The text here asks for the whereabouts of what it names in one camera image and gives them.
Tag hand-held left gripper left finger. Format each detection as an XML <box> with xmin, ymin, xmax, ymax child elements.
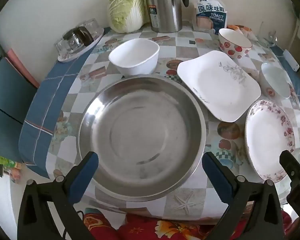
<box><xmin>17</xmin><ymin>151</ymin><xmax>99</xmax><ymax>240</ymax></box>

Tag white square floral plate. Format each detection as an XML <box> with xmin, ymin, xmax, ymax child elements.
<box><xmin>177</xmin><ymin>50</ymin><xmax>262</xmax><ymax>123</ymax></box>

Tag round pink floral plate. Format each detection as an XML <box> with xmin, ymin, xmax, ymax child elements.
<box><xmin>244</xmin><ymin>99</ymin><xmax>297</xmax><ymax>182</ymax></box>

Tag colourful packet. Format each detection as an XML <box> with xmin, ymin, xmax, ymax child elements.
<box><xmin>0</xmin><ymin>152</ymin><xmax>23</xmax><ymax>183</ymax></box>

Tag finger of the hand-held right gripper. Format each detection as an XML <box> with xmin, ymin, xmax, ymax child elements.
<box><xmin>279</xmin><ymin>150</ymin><xmax>300</xmax><ymax>188</ymax></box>

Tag glass teapot brown handle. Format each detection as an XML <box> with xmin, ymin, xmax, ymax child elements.
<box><xmin>62</xmin><ymin>26</ymin><xmax>94</xmax><ymax>50</ymax></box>

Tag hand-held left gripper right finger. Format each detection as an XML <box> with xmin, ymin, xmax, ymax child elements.
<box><xmin>202</xmin><ymin>151</ymin><xmax>283</xmax><ymax>240</ymax></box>

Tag toast bread bag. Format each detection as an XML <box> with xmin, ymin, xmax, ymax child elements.
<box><xmin>195</xmin><ymin>0</ymin><xmax>228</xmax><ymax>32</ymax></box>

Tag white oval tray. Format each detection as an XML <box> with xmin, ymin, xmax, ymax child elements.
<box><xmin>57</xmin><ymin>27</ymin><xmax>105</xmax><ymax>63</ymax></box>

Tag small white bowl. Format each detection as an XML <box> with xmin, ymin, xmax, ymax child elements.
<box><xmin>259</xmin><ymin>62</ymin><xmax>291</xmax><ymax>99</ymax></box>

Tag napa cabbage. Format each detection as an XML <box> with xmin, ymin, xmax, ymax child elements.
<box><xmin>107</xmin><ymin>0</ymin><xmax>147</xmax><ymax>33</ymax></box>

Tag pink panel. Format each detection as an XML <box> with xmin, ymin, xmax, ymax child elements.
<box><xmin>5</xmin><ymin>49</ymin><xmax>40</xmax><ymax>88</ymax></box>

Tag red floral clothing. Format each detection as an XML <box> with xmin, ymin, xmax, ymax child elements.
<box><xmin>84</xmin><ymin>207</ymin><xmax>293</xmax><ymax>240</ymax></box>

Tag red patterned bowl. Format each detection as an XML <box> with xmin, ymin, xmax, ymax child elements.
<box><xmin>218</xmin><ymin>28</ymin><xmax>253</xmax><ymax>59</ymax></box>

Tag stainless steel thermos jug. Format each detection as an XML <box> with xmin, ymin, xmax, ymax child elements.
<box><xmin>145</xmin><ymin>0</ymin><xmax>190</xmax><ymax>33</ymax></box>

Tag stainless steel basin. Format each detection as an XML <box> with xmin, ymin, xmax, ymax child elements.
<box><xmin>76</xmin><ymin>76</ymin><xmax>207</xmax><ymax>202</ymax></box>

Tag white square bowl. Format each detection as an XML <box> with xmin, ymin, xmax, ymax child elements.
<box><xmin>108</xmin><ymin>38</ymin><xmax>160</xmax><ymax>77</ymax></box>

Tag glass pitcher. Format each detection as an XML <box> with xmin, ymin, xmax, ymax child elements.
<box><xmin>259</xmin><ymin>21</ymin><xmax>278</xmax><ymax>47</ymax></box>

